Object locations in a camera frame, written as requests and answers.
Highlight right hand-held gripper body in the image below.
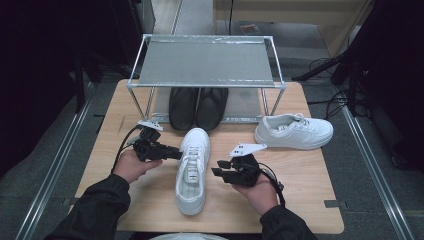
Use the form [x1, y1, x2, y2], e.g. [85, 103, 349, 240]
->
[222, 142, 268, 188]

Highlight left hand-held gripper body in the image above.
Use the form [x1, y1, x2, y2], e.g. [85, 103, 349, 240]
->
[131, 119, 169, 164]

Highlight white sneaker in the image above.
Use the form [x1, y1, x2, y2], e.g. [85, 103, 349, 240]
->
[254, 112, 334, 151]
[174, 127, 212, 216]

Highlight metal shoe rack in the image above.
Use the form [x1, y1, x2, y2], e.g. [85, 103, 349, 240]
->
[126, 33, 287, 124]

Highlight person's left hand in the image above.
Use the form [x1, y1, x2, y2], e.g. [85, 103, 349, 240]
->
[112, 148, 164, 184]

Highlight person's right hand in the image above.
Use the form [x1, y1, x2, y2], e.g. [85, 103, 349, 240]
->
[231, 173, 279, 217]

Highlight person's white clothing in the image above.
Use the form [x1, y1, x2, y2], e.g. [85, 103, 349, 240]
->
[149, 233, 231, 240]

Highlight black stand leg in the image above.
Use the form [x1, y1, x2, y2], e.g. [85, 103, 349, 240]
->
[292, 54, 354, 83]

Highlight black curtain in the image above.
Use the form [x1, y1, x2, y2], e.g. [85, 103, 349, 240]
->
[0, 0, 148, 178]
[333, 0, 424, 171]

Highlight small red item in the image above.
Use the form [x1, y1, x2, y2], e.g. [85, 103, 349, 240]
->
[239, 23, 261, 34]

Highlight wooden cabinet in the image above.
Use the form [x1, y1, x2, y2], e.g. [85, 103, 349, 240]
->
[213, 0, 373, 58]

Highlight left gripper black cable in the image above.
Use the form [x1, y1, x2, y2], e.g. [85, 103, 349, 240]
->
[111, 123, 144, 173]

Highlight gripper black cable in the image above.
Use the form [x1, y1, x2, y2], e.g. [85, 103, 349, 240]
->
[258, 162, 287, 208]
[111, 123, 144, 173]

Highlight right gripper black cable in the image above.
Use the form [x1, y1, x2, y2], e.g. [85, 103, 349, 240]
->
[258, 162, 287, 208]

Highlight metal floor rail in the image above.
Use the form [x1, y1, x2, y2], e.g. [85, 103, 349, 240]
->
[341, 106, 416, 240]
[14, 83, 98, 240]

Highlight black floor cables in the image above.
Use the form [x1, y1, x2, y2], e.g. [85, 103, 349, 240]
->
[306, 58, 354, 121]

